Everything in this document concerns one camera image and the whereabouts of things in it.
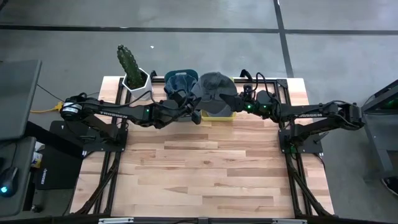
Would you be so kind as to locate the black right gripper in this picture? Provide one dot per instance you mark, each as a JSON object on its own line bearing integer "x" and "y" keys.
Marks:
{"x": 253, "y": 104}

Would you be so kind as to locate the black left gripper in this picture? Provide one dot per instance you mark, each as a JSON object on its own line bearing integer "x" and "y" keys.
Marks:
{"x": 175, "y": 110}

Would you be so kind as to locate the mottled dark grey baseball cap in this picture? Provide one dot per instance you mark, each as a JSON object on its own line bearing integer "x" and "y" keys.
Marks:
{"x": 211, "y": 84}

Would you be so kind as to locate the navy blue baseball cap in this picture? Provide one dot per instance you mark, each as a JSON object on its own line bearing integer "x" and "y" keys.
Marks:
{"x": 178, "y": 82}

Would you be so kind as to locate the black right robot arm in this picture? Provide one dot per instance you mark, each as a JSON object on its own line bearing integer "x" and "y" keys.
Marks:
{"x": 308, "y": 115}

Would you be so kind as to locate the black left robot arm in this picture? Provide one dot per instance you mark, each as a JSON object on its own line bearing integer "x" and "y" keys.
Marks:
{"x": 113, "y": 112}

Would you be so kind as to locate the yellow plastic bin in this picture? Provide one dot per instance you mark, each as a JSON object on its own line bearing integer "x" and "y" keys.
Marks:
{"x": 217, "y": 118}

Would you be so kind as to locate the teal plastic bin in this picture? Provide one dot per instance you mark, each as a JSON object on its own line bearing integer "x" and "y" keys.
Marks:
{"x": 189, "y": 71}

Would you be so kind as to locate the white hexagonal plant pot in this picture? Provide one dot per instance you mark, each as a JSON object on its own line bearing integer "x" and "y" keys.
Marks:
{"x": 146, "y": 88}

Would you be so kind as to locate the green cactus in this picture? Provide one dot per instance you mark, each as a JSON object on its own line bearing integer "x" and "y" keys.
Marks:
{"x": 129, "y": 65}

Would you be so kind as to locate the dark metal stand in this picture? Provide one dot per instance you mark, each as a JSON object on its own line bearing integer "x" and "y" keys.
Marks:
{"x": 379, "y": 124}

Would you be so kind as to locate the black control box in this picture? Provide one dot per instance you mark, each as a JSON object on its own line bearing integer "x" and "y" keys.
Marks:
{"x": 59, "y": 171}

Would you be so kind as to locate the white and yellow packet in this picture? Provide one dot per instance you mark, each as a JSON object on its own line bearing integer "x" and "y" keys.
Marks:
{"x": 37, "y": 155}

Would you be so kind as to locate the person's shoe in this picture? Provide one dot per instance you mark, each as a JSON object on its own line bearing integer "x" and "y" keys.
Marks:
{"x": 391, "y": 186}

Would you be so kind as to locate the grey monitor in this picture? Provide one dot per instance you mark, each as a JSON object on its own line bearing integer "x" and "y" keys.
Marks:
{"x": 15, "y": 99}

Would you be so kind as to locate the grey side desk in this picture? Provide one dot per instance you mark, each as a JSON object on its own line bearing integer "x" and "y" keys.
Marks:
{"x": 21, "y": 174}

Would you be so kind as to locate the black computer mouse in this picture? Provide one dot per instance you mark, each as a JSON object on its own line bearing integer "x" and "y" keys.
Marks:
{"x": 8, "y": 180}

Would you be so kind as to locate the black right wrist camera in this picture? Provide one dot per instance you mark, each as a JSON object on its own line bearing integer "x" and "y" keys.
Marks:
{"x": 247, "y": 89}

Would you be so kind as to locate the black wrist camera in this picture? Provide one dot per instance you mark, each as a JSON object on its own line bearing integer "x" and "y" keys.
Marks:
{"x": 247, "y": 89}
{"x": 181, "y": 96}

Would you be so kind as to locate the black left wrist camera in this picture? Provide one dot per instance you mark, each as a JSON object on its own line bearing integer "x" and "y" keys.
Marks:
{"x": 181, "y": 96}

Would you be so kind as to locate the black aluminium frame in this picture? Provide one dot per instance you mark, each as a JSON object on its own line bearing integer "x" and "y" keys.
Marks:
{"x": 270, "y": 81}

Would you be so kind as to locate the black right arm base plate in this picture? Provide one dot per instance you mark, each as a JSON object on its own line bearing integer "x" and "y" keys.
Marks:
{"x": 314, "y": 146}

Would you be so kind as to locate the silver bracket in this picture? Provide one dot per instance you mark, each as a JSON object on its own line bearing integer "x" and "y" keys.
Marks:
{"x": 115, "y": 220}
{"x": 289, "y": 221}

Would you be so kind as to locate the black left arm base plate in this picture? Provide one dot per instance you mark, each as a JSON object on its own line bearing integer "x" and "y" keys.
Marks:
{"x": 62, "y": 130}

